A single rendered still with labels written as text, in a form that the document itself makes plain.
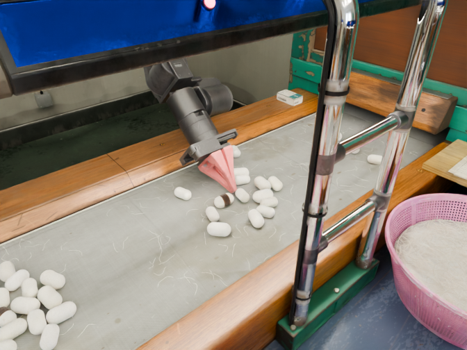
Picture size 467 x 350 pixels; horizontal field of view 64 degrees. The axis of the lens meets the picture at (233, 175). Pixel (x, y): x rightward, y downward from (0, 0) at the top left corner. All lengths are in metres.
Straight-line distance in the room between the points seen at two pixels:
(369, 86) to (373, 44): 0.10
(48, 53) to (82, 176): 0.44
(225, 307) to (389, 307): 0.27
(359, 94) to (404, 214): 0.36
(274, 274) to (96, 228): 0.30
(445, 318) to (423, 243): 0.13
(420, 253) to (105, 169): 0.56
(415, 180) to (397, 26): 0.36
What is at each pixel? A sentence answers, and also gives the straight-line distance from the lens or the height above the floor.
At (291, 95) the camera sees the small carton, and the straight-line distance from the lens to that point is 0.99.
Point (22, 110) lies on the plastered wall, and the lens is 2.66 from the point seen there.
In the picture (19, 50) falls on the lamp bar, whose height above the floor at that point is 1.07.
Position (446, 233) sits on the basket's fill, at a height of 0.73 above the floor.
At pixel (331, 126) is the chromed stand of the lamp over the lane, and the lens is 0.33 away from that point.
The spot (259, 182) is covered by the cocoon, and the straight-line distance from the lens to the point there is 0.68.
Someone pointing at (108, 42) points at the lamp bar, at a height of 1.07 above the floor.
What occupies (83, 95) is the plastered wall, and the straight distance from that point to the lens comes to 2.75.
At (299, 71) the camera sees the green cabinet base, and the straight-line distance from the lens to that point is 1.10.
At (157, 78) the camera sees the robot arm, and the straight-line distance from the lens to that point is 0.71.
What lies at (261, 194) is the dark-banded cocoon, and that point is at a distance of 0.64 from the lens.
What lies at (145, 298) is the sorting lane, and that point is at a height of 0.74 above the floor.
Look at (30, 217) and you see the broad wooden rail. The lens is 0.68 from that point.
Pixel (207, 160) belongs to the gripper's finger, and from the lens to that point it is 0.65.
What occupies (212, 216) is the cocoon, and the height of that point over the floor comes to 0.76.
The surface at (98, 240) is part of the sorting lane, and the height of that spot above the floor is 0.74.
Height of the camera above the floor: 1.14
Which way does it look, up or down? 34 degrees down
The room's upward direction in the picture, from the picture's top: straight up
